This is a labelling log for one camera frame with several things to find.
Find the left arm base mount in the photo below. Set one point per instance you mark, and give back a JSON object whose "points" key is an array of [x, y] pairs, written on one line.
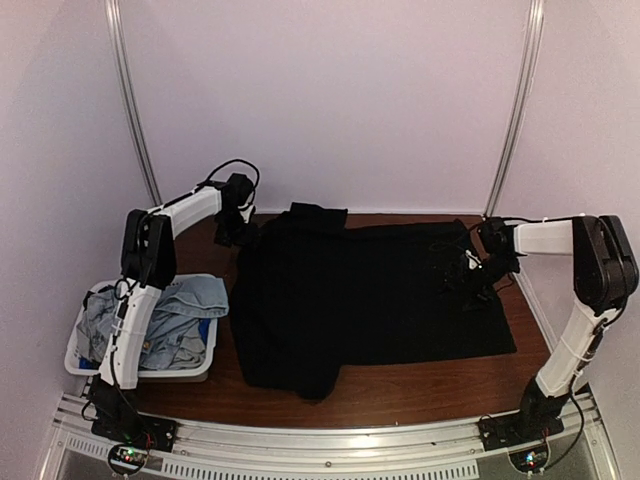
{"points": [[154, 433]]}

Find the front aluminium rail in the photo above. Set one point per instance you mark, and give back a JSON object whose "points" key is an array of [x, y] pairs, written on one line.
{"points": [[441, 450]]}

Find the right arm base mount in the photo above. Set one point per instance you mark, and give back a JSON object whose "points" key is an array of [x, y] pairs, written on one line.
{"points": [[510, 430]]}

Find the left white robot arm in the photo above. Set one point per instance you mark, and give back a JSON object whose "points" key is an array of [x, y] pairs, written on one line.
{"points": [[149, 264]]}

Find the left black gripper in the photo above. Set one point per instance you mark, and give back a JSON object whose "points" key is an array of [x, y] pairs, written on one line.
{"points": [[221, 236]]}

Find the black t-shirt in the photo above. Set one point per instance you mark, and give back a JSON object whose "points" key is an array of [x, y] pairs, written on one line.
{"points": [[313, 295]]}

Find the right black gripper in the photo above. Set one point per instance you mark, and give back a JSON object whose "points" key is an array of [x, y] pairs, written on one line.
{"points": [[451, 277]]}

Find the light blue denim garment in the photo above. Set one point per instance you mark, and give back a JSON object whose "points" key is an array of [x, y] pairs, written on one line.
{"points": [[175, 320]]}

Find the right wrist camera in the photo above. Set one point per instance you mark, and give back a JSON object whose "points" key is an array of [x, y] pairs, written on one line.
{"points": [[473, 262]]}

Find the right aluminium frame post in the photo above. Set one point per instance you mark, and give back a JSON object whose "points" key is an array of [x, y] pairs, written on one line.
{"points": [[529, 59]]}

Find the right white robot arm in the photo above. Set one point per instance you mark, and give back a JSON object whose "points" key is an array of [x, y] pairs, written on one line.
{"points": [[604, 275]]}

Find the white laundry basket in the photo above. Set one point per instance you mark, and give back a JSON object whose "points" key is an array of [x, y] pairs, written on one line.
{"points": [[150, 370]]}

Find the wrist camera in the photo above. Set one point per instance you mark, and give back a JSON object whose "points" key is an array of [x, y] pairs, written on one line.
{"points": [[473, 262], [247, 211]]}

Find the left aluminium frame post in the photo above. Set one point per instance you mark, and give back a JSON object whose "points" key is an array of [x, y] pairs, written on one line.
{"points": [[126, 85]]}

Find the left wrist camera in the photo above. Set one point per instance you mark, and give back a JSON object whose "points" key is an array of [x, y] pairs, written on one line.
{"points": [[247, 211]]}

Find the aluminium frame post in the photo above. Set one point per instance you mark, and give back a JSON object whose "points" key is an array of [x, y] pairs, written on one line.
{"points": [[126, 85], [529, 59]]}

